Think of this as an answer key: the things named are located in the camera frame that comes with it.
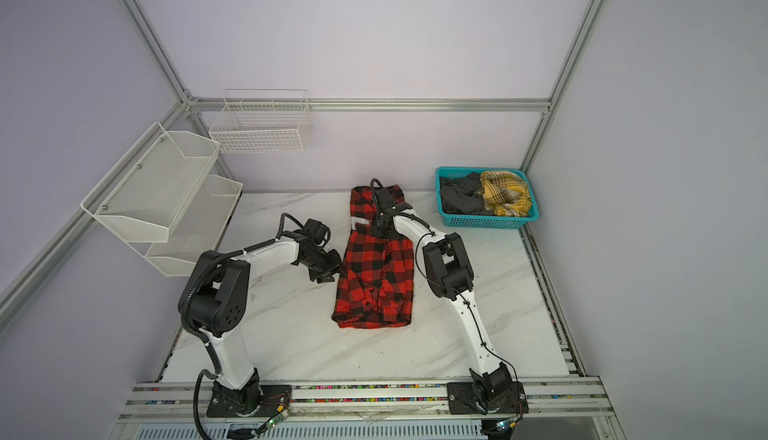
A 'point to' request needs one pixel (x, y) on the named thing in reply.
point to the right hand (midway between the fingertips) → (375, 230)
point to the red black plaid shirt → (374, 289)
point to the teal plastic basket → (481, 220)
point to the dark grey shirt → (463, 194)
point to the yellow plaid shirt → (506, 194)
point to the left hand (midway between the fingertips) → (341, 275)
